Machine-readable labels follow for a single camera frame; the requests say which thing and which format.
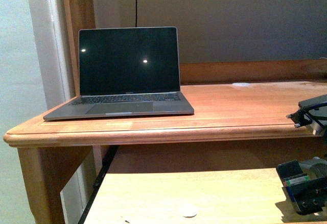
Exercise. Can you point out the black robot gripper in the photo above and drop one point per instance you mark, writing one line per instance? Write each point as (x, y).
(304, 184)

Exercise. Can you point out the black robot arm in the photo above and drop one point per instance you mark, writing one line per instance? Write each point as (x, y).
(312, 115)

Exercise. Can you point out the wooden desk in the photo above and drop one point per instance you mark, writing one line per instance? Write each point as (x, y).
(50, 152)

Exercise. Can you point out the white round sticker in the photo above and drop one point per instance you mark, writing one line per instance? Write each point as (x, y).
(241, 84)

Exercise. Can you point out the wooden pull-out keyboard tray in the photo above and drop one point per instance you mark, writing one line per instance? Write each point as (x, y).
(236, 196)

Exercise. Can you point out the grey open laptop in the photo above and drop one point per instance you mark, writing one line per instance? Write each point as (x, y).
(126, 72)

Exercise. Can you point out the wooden door frame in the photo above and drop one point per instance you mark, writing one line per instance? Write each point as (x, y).
(79, 15)

